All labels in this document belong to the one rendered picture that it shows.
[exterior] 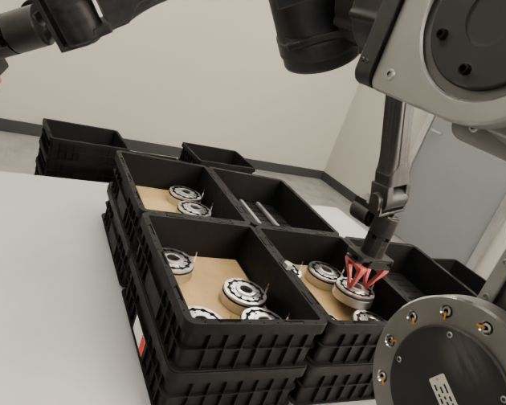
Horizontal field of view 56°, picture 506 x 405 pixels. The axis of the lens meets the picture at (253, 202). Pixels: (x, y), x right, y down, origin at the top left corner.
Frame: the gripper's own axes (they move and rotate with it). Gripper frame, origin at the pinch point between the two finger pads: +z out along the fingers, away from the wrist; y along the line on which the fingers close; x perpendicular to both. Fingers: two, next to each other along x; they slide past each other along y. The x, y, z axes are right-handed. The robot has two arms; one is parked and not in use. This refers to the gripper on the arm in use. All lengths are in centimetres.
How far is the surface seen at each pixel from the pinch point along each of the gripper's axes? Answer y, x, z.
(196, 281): 39.2, -8.5, 6.8
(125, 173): 52, -42, -5
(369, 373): 5.4, 18.6, 11.1
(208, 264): 33.6, -16.1, 6.4
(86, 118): 19, -335, 54
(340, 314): 4.0, 2.7, 7.1
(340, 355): 15.0, 17.6, 6.8
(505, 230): -272, -140, 25
